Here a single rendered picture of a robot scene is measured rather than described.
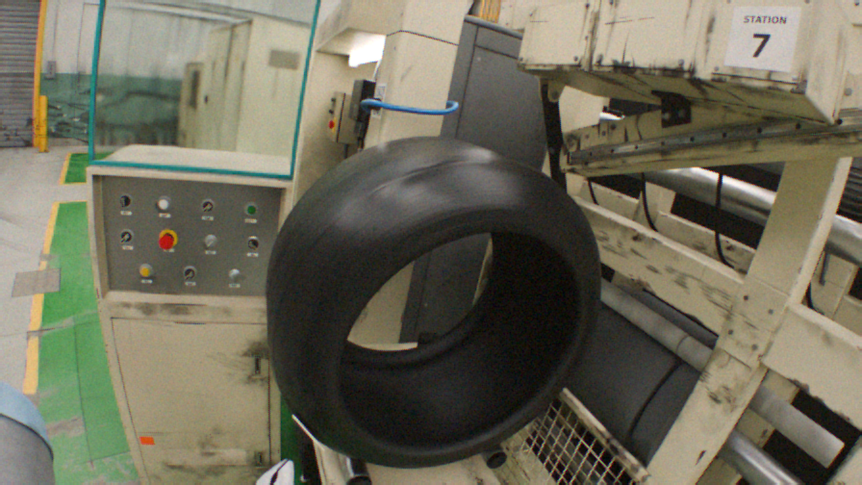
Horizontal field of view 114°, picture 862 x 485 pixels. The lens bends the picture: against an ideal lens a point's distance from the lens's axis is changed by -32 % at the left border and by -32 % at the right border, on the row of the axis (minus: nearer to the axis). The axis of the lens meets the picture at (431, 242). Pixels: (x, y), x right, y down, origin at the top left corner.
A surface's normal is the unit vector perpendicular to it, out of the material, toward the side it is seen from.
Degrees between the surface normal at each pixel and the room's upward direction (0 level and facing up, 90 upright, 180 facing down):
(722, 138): 90
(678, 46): 90
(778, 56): 90
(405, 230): 81
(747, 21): 90
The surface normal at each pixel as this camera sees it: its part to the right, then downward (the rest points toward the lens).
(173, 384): 0.36, 0.36
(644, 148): -0.91, -0.06
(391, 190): -0.02, -0.35
